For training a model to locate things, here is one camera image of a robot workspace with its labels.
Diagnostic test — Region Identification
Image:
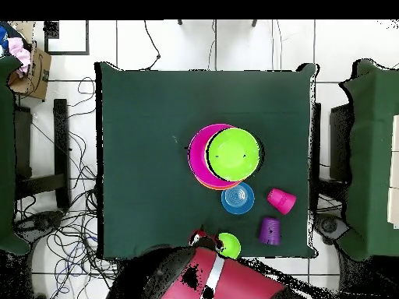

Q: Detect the small green plastic bowl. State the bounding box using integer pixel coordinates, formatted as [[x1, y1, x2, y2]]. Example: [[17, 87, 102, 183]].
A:
[[217, 232, 242, 260]]

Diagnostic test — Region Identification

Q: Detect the blue plastic bowl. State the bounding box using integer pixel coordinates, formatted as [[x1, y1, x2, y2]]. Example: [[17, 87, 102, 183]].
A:
[[221, 181, 256, 216]]

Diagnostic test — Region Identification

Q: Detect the orange plastic bowl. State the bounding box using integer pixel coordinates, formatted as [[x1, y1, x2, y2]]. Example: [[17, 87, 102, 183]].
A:
[[197, 178, 241, 192]]

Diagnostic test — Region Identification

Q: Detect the purple plastic cup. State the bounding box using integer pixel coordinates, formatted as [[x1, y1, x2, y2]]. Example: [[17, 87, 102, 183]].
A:
[[259, 216, 282, 247]]

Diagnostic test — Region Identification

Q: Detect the pink plastic bowl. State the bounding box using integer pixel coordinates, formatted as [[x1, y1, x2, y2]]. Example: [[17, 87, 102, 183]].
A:
[[187, 123, 244, 188]]

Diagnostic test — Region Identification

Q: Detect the red plastic cup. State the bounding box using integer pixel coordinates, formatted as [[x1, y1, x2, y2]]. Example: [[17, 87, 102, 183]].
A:
[[267, 187, 298, 216]]

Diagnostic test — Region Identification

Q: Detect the large green plastic bowl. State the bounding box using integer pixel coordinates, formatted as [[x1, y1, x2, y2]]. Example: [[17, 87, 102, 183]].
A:
[[206, 127, 263, 182]]

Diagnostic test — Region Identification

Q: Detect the black floor stand base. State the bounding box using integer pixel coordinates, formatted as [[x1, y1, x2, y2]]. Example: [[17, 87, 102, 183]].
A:
[[312, 213, 349, 242], [15, 209, 65, 237]]

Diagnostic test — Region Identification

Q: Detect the dark green tablecloth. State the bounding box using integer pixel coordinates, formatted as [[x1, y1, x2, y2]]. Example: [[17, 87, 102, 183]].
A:
[[94, 61, 320, 260]]

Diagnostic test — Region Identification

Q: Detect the green covered side table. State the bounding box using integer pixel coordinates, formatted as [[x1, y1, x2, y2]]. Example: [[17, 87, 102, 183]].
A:
[[339, 58, 399, 262], [0, 55, 30, 256]]

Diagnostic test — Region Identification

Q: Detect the white panel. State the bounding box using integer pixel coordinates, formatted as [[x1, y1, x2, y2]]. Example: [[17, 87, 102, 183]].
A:
[[387, 114, 399, 230]]

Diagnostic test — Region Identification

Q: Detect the cardboard box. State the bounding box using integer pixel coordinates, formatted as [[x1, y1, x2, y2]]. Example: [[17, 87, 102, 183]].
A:
[[8, 46, 52, 101]]

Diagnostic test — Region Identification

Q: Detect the pink cloth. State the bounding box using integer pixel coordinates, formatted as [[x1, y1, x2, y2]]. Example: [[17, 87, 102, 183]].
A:
[[6, 37, 32, 78]]

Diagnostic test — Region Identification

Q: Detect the blue fabric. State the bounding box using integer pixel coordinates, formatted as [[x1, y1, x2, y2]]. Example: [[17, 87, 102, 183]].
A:
[[0, 25, 11, 48]]

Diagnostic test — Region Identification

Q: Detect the tangle of floor cables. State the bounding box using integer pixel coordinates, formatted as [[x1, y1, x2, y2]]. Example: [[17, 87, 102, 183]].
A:
[[12, 76, 125, 299]]

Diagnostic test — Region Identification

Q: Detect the black side frame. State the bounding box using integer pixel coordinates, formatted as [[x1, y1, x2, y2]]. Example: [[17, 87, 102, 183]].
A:
[[329, 104, 353, 181]]

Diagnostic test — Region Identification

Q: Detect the black leg frame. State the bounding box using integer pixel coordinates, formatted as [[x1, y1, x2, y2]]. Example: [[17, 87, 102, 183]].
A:
[[13, 98, 71, 209]]

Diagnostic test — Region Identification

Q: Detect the black floor cable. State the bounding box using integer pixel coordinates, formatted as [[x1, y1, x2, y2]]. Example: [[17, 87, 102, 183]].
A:
[[143, 19, 162, 71]]

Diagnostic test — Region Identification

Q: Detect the black square frame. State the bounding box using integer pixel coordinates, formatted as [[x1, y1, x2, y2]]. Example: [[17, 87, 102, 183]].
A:
[[43, 19, 90, 56]]

